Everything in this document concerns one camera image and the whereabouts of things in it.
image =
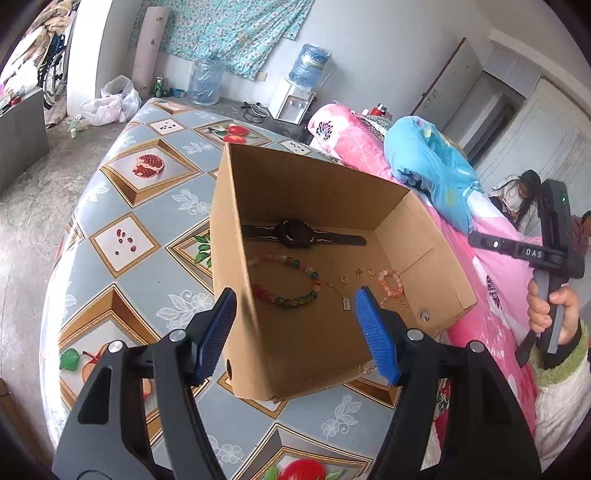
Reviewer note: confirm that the dark cabinet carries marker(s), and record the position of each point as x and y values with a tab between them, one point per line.
23	138

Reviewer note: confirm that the fruit print mattress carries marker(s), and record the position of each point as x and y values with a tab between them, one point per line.
184	198

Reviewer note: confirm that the white wardrobe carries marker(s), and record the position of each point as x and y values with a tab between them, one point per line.
554	138

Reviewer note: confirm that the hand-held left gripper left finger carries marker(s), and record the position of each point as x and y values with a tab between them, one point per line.
214	337

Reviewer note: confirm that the red cup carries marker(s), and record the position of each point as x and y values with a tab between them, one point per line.
379	110

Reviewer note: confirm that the black wrist watch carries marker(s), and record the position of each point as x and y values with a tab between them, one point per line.
295	233

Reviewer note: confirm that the brown cardboard box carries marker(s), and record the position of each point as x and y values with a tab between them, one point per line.
300	184

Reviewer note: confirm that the pile of clothes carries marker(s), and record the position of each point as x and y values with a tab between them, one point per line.
41	23

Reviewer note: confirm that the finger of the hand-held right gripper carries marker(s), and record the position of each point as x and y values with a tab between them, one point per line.
494	243

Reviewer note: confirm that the floral curtain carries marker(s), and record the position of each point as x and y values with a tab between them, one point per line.
221	32

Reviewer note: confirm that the white plastic bag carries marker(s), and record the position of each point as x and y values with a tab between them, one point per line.
111	104

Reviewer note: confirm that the person's right forearm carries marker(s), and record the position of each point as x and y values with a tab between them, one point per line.
563	406

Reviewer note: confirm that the white water dispenser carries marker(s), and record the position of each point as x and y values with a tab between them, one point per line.
288	99

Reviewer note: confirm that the pale flat board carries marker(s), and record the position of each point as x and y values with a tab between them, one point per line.
150	50

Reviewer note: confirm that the person's right hand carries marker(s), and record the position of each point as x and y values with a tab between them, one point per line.
570	314

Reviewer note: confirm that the pink floral quilt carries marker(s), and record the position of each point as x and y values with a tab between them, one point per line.
351	138

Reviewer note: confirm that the grey door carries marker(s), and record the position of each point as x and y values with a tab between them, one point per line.
452	87

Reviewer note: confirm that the green glass bottle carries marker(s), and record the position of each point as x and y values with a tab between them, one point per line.
159	87

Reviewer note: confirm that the wheelchair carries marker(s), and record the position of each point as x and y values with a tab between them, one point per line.
53	69

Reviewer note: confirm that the empty clear water bottle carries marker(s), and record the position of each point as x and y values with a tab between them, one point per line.
205	81

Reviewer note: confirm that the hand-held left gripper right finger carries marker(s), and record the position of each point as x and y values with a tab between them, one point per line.
376	337

